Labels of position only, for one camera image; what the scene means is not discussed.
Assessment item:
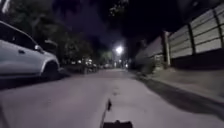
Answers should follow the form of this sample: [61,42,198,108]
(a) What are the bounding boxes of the row of trees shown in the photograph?
[0,0,115,67]

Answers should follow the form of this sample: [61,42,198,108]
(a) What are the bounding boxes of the grey asphalt road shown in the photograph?
[0,68,224,128]

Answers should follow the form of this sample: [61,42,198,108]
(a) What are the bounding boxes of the grey concrete pavement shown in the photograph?
[143,67,224,105]

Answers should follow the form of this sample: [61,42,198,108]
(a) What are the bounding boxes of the bush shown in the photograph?
[140,61,156,75]

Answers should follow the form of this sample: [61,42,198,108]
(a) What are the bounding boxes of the robot's own part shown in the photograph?
[99,98,134,128]

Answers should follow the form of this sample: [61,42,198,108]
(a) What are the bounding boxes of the white car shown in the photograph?
[0,20,62,83]

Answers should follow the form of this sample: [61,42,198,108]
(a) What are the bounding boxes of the pale slatted boundary wall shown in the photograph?
[134,2,224,71]

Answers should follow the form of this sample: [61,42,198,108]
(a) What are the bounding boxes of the row of parked cars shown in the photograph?
[62,58,115,75]

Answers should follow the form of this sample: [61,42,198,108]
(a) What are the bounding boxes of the street lamp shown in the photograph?
[114,45,125,56]

